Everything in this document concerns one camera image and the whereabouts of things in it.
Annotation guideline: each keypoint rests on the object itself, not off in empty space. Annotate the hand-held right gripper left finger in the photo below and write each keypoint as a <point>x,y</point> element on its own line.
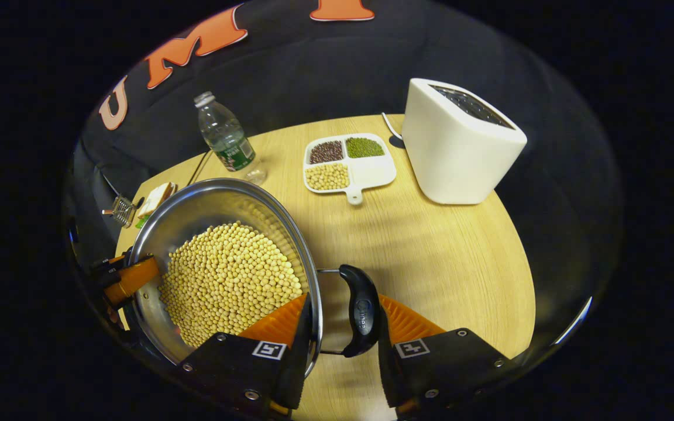
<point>237,362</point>

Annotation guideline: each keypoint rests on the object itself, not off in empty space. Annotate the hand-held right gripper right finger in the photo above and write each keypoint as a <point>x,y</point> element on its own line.
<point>448,362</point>

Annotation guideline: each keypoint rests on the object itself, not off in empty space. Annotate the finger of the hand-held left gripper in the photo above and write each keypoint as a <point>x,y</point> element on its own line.
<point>132,279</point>

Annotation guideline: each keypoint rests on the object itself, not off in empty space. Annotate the pile of yellow soybeans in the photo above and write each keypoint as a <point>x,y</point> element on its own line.
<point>231,280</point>

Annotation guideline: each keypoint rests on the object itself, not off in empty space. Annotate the sandwich on white plate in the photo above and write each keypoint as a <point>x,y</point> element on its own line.
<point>158,199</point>

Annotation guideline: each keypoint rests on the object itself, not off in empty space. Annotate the clear plastic water bottle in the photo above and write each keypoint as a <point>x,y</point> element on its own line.
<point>226,137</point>

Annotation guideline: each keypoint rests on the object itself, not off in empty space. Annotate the white divided bean dish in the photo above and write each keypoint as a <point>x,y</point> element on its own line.
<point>372,172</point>

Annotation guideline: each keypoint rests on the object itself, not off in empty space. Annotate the white toaster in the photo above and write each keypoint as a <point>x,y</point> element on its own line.
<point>454,158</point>

